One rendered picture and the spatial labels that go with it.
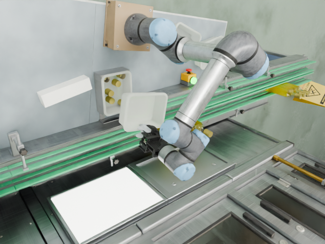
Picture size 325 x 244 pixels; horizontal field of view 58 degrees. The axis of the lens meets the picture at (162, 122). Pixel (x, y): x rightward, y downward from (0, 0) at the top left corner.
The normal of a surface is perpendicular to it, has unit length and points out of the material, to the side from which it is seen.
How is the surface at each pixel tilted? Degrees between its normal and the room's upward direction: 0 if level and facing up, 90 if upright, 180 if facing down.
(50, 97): 0
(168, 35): 9
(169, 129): 91
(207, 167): 90
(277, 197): 90
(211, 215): 90
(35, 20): 0
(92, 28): 0
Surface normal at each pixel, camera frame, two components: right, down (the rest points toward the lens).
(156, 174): 0.02, -0.90
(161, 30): 0.56, 0.24
